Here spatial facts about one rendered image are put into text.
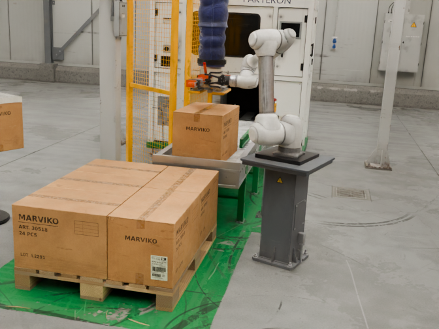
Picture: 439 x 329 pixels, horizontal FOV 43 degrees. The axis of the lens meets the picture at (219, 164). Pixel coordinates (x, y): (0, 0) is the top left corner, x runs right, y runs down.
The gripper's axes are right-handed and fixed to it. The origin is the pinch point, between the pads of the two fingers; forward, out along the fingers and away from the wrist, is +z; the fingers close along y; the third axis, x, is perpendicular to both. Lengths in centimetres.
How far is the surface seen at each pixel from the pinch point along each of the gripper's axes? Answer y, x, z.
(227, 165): 63, -12, -24
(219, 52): -19.4, 19.2, -7.8
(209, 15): -46.7, 14.4, 0.7
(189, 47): -17, 113, 40
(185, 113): 26.8, -3.8, 12.9
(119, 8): -50, 57, 89
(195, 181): 67, -50, -8
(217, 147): 51, -5, -14
